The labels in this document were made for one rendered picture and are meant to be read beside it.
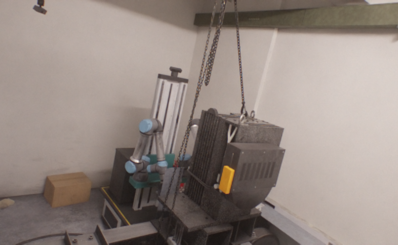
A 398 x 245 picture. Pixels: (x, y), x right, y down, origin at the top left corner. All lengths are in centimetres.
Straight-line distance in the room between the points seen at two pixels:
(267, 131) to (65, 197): 259
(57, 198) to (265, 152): 260
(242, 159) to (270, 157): 28
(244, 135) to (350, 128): 112
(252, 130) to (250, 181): 35
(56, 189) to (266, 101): 260
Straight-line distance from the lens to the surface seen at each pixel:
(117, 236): 223
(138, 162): 265
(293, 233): 288
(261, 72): 330
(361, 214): 281
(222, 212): 212
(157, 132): 262
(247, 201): 204
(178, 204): 221
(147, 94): 409
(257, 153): 190
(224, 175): 185
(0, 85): 368
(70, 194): 383
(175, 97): 298
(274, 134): 219
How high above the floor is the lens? 192
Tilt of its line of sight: 10 degrees down
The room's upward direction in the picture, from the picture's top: 12 degrees clockwise
